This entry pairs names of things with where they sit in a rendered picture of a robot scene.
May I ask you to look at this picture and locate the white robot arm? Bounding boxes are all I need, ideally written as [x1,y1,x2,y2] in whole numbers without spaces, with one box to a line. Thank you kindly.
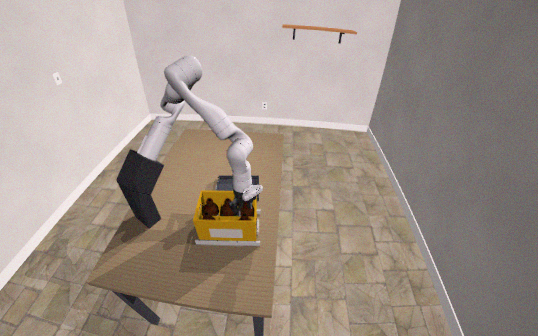
[137,56,263,201]

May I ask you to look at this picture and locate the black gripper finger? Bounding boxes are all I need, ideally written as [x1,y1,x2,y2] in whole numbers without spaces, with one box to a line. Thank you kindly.
[247,196,256,209]
[228,198,245,217]

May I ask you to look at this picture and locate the yellow bottle crate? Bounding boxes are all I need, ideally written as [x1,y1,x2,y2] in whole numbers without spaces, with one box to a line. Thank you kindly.
[195,191,257,241]

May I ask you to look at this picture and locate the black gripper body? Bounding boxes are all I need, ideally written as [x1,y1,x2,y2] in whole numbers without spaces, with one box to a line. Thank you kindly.
[233,189,243,204]

